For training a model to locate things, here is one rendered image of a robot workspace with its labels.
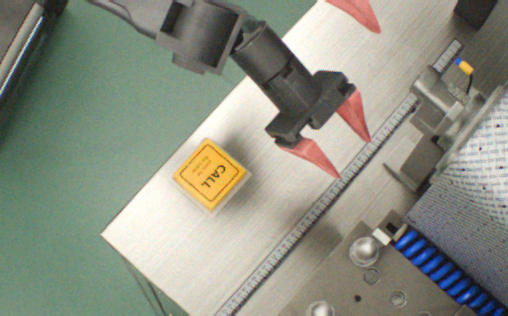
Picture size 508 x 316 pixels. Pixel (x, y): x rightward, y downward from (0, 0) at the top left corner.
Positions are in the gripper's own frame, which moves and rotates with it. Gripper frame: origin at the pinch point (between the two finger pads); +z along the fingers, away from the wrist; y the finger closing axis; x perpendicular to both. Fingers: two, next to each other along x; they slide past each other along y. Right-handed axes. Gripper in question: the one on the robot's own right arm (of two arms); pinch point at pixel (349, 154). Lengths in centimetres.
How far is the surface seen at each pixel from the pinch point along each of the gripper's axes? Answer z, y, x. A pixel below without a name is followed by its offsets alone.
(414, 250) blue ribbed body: 13.2, 3.1, 4.9
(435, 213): 7.5, 0.5, 12.1
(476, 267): 17.8, 0.5, 11.6
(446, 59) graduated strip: 9.0, -25.6, -14.1
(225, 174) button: -2.8, 9.0, -18.2
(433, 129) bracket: 1.8, -7.1, 9.1
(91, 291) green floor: 28, 32, -107
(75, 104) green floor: -1, 3, -124
